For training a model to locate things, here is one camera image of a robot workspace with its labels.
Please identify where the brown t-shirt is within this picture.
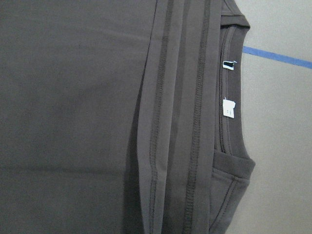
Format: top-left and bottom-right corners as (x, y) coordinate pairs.
(0, 0), (254, 234)

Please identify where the blue tape strip near collar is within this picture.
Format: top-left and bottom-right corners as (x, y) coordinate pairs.
(242, 46), (312, 69)

